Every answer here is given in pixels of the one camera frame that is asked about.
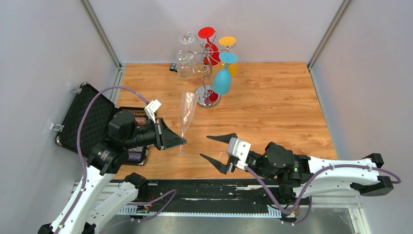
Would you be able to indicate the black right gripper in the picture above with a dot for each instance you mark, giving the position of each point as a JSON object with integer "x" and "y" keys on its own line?
{"x": 220, "y": 166}

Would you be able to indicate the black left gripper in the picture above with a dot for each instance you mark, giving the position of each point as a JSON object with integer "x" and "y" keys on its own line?
{"x": 165, "y": 141}

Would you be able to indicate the clear champagne flute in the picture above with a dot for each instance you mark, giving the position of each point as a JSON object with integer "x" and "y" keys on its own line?
{"x": 188, "y": 106}

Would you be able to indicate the blue wine glass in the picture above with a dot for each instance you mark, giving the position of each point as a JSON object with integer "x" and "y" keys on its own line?
{"x": 223, "y": 79}

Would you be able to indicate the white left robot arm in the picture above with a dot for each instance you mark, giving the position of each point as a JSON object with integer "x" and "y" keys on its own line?
{"x": 80, "y": 215}

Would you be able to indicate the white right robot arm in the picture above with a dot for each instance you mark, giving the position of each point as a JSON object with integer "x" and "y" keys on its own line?
{"x": 287, "y": 177}

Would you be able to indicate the chrome wine glass rack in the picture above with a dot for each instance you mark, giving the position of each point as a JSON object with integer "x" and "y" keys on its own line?
{"x": 207, "y": 97}

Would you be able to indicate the clear hanging wine glass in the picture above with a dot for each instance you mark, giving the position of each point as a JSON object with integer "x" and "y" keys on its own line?
{"x": 185, "y": 63}

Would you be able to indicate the red wine glass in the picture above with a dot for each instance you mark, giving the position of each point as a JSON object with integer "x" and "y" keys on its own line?
{"x": 210, "y": 50}

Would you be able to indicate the yellow wine glass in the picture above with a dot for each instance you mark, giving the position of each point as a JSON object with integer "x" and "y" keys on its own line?
{"x": 229, "y": 42}

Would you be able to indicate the small black clip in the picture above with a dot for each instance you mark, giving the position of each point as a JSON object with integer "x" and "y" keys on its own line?
{"x": 173, "y": 67}

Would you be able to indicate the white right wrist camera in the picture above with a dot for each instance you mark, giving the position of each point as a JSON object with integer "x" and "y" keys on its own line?
{"x": 239, "y": 149}

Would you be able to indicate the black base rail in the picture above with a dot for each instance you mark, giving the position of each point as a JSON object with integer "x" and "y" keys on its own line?
{"x": 219, "y": 196}

